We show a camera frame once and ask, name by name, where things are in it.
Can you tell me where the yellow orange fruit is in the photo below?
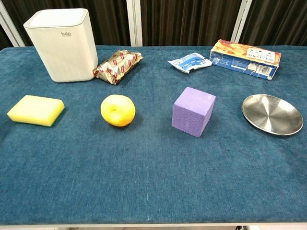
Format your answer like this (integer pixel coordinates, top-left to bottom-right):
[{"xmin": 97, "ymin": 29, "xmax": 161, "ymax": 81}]
[{"xmin": 100, "ymin": 94, "xmax": 136, "ymax": 127}]

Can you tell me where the white plastic trash bin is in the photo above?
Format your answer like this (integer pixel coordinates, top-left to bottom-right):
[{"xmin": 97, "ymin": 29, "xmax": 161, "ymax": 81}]
[{"xmin": 23, "ymin": 8, "xmax": 99, "ymax": 83}]

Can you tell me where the white metal frame post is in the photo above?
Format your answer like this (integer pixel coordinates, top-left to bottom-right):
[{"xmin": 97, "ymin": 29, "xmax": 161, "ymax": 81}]
[
  {"xmin": 230, "ymin": 0, "xmax": 253, "ymax": 44},
  {"xmin": 0, "ymin": 0, "xmax": 26, "ymax": 48},
  {"xmin": 126, "ymin": 0, "xmax": 143, "ymax": 47}
]

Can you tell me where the silver metal plate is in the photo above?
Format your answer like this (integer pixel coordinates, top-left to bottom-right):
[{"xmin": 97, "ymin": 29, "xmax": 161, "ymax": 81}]
[{"xmin": 241, "ymin": 93, "xmax": 304, "ymax": 137}]

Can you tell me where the yellow green sponge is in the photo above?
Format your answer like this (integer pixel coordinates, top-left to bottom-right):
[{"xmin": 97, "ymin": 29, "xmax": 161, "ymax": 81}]
[{"xmin": 6, "ymin": 94, "xmax": 66, "ymax": 128}]

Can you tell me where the blue orange cracker box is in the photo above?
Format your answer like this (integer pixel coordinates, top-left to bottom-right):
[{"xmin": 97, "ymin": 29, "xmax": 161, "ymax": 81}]
[{"xmin": 209, "ymin": 39, "xmax": 282, "ymax": 81}]

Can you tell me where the blue white wipes packet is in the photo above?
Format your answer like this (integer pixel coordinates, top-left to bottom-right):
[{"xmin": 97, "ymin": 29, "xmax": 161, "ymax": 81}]
[{"xmin": 167, "ymin": 52, "xmax": 213, "ymax": 74}]

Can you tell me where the purple foam cube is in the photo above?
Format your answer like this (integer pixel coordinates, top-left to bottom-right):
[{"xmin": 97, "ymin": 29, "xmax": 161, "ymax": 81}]
[{"xmin": 171, "ymin": 86, "xmax": 216, "ymax": 138}]

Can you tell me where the dark pleated curtain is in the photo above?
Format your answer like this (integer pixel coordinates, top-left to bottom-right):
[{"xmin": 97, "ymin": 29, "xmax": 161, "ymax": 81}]
[{"xmin": 0, "ymin": 0, "xmax": 307, "ymax": 51}]

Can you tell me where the blue velvet table cloth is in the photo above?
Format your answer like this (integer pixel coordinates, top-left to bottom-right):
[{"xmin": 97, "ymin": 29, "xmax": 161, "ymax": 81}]
[{"xmin": 0, "ymin": 45, "xmax": 307, "ymax": 226}]

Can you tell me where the gold red snack packet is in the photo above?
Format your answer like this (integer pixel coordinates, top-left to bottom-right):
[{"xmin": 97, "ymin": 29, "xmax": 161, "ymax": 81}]
[{"xmin": 93, "ymin": 49, "xmax": 144, "ymax": 85}]

